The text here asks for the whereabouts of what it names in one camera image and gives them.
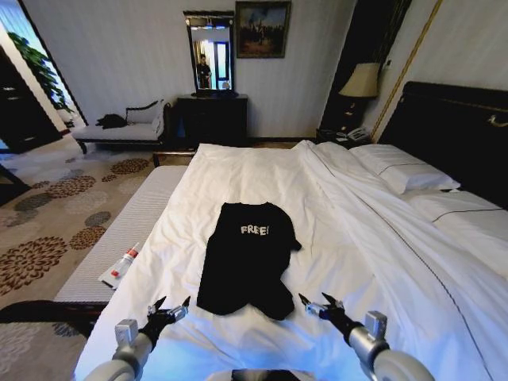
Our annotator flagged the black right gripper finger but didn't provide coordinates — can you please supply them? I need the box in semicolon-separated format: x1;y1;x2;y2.
298;292;321;317
321;292;345;313

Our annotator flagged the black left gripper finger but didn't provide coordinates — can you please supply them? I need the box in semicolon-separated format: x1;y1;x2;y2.
146;295;168;318
168;295;192;321

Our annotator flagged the white striped bed bench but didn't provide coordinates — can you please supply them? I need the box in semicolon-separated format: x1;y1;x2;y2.
53;164;188;305

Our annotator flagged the white duvet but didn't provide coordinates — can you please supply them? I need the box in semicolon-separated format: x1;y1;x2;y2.
74;139;508;381

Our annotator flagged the white tube red cap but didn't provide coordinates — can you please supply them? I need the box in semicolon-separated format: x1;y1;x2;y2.
112;241;140;279

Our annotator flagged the black FREE print t-shirt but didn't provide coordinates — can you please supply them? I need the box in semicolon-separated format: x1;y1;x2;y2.
196;201;303;321

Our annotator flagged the white robot front shell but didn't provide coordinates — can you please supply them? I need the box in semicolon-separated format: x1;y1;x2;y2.
205;368;315;381

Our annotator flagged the white pillow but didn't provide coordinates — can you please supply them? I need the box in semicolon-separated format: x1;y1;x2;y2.
348;143;462;195
408;190;508;255

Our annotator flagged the dark nightstand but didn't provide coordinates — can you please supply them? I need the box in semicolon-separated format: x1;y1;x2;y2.
315;125;374;150

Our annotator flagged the white desk telephone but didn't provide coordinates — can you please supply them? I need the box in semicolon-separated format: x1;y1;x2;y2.
345;126;371;142

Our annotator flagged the white chaise longue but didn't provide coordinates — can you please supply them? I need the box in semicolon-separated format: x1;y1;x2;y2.
72;98;171;154

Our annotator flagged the dark wooden table corner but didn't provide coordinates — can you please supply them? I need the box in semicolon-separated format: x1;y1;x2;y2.
0;162;33;208

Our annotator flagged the black bag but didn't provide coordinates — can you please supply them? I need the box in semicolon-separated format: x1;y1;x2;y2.
94;114;126;130

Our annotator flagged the dark wooden dresser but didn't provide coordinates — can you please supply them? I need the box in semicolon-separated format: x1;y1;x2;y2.
175;94;250;150

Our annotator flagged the dark wooden headboard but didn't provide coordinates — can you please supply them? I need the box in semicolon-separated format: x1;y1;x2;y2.
376;81;508;211

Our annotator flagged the beige shade table lamp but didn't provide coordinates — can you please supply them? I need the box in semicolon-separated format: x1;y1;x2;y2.
338;62;381;120

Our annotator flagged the dark wooden wardrobe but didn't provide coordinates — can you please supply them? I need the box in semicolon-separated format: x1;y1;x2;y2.
0;47;63;150

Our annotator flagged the person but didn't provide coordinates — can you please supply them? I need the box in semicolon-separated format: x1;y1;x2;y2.
196;54;212;90

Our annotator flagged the dark framed standing mirror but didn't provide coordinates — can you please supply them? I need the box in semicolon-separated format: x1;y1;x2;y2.
183;10;240;99

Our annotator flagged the framed oil painting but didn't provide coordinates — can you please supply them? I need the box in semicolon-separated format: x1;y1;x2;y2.
234;0;292;60

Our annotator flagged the gold wall trim strip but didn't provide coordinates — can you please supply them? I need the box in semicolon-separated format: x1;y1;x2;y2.
371;0;444;142

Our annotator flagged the dark wall panel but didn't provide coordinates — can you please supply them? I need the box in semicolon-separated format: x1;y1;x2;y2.
319;0;414;132

